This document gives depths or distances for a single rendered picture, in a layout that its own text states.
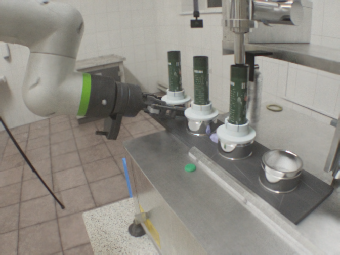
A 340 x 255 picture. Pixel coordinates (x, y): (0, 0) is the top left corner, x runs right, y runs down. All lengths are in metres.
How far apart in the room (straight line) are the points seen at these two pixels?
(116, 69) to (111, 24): 0.95
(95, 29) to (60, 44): 3.38
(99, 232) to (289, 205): 0.51
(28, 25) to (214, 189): 0.42
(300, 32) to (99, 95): 0.51
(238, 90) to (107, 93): 0.25
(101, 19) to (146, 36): 0.84
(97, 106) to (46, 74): 0.12
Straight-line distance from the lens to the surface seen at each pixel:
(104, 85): 0.48
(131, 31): 3.97
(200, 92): 0.47
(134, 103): 0.51
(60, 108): 0.47
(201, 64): 0.46
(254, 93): 0.57
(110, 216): 0.73
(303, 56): 0.41
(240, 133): 0.40
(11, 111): 4.00
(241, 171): 0.39
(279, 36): 0.57
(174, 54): 0.55
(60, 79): 0.46
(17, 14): 0.46
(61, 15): 0.47
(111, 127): 0.52
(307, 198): 0.37
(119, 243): 0.66
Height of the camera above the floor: 1.27
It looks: 26 degrees down
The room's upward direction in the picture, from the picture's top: 3 degrees counter-clockwise
